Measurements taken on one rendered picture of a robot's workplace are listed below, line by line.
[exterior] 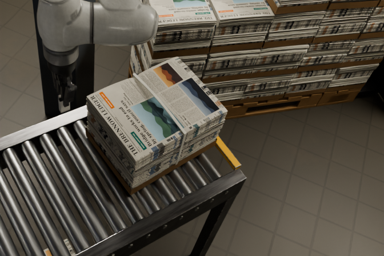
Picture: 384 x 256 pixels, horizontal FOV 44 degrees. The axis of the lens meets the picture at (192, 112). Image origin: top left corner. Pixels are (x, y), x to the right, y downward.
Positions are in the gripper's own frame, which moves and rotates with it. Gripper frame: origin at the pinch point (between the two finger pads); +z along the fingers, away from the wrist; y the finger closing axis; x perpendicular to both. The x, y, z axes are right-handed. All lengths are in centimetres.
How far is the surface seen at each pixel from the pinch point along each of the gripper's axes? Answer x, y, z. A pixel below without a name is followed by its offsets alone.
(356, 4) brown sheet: -159, 10, 23
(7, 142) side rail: 15.4, 13.9, 29.3
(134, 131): -15.7, -15.1, 6.1
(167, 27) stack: -67, 40, 29
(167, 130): -25.2, -19.3, 6.3
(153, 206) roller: -15.9, -31.2, 29.2
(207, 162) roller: -42, -26, 29
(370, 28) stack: -177, 5, 41
